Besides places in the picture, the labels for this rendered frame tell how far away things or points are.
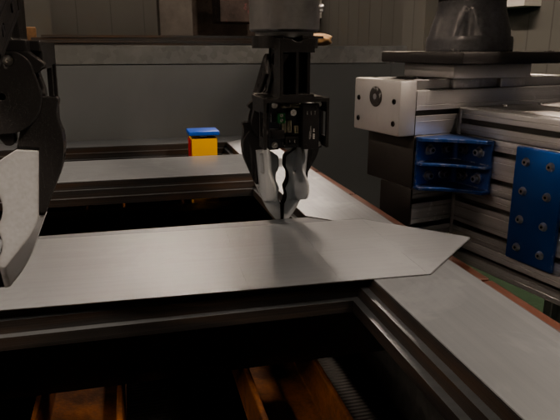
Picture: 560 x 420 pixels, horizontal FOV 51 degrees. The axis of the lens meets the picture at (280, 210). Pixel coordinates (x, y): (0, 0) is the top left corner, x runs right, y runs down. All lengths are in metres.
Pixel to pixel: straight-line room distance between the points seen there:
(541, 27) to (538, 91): 3.43
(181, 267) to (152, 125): 0.86
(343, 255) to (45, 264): 0.28
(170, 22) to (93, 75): 2.37
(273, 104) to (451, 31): 0.53
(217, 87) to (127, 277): 0.90
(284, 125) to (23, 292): 0.30
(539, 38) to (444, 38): 3.54
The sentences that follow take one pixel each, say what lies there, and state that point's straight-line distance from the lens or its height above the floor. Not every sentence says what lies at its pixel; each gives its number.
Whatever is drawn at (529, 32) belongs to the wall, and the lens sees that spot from 4.67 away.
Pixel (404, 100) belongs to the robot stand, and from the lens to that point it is 0.98.
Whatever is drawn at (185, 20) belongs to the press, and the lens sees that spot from 3.73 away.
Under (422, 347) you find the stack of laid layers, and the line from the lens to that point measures 0.44.
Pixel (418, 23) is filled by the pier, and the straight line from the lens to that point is 5.32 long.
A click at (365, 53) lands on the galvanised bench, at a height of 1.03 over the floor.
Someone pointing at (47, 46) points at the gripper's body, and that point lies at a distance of 0.41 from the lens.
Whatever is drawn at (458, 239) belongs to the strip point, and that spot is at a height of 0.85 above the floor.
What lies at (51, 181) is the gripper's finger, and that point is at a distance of 0.38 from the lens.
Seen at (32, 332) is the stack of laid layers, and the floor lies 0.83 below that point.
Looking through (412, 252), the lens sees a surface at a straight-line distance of 0.59.
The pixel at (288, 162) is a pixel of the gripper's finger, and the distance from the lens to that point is 0.68.
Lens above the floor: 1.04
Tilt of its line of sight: 15 degrees down
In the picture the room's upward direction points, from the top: straight up
